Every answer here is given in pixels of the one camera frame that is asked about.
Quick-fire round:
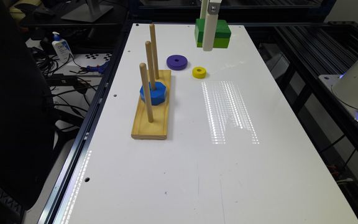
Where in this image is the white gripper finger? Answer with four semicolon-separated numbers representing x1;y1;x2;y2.
200;0;209;19
202;0;221;52

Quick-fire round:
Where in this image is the green square block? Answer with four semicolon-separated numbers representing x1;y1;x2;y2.
195;19;231;49

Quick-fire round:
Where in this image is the blue octagonal block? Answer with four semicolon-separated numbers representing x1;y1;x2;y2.
150;82;167;106

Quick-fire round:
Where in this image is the rear wooden peg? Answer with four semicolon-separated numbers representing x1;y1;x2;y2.
149;24;159;80

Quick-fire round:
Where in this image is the wooden peg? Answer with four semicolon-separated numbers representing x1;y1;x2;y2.
145;41;156;91
139;63;154;123
149;24;159;80

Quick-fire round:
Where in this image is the middle wooden peg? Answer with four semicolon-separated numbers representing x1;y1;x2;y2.
145;41;156;91

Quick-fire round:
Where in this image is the front wooden peg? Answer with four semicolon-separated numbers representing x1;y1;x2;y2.
139;63;154;123

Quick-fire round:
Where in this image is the wooden peg base board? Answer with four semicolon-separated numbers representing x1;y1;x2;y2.
131;70;171;140

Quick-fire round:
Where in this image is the silver monitor stand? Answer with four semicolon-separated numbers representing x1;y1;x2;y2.
61;0;114;22

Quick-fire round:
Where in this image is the white lotion pump bottle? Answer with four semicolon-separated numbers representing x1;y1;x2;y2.
52;32;72;62

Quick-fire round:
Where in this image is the black computer mouse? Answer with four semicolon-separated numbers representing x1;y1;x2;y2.
32;7;55;19

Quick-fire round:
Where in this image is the purple ring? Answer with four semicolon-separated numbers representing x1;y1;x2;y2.
166;54;188;71

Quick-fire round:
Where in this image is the yellow ring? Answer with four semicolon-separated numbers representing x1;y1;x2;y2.
191;66;207;80

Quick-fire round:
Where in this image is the blue handled tool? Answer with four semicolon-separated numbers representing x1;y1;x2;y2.
86;62;108;75

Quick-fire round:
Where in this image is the black cable bundle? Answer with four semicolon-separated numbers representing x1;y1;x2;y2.
29;46;58;77

